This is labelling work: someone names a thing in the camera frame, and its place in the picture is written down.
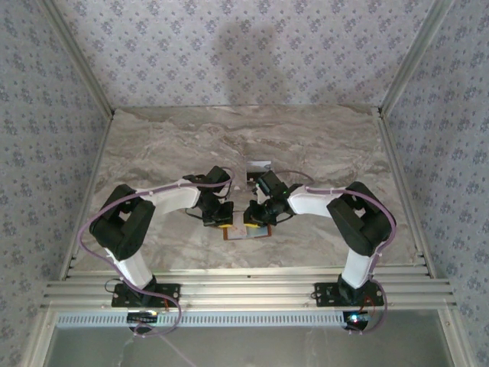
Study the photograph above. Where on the aluminium extrusion mounting rail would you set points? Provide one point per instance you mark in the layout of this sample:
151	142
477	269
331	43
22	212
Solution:
248	294

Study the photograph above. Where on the aluminium frame post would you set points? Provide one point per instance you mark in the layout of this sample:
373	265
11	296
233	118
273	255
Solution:
414	57

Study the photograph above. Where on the brown leather card holder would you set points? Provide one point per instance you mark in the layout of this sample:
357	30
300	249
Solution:
227	235

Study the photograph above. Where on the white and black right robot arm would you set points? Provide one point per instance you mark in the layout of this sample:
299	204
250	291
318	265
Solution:
309	200

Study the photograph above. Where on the white pink credit card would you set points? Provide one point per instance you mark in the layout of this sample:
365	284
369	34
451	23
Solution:
238	229

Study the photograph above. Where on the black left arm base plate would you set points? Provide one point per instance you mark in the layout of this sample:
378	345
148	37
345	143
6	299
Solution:
168	294

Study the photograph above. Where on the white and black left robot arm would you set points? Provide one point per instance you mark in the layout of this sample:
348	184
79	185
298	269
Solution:
175	199

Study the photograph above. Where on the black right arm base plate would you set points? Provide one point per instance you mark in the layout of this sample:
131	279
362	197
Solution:
324	296

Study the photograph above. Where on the aluminium table side rail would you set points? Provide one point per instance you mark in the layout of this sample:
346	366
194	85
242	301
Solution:
88	183
393	153

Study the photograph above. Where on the silver grey credit card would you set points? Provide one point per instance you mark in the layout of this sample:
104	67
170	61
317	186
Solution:
259	167

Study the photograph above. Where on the aluminium frame leg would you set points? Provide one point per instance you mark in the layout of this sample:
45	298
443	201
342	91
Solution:
40	340
454	340

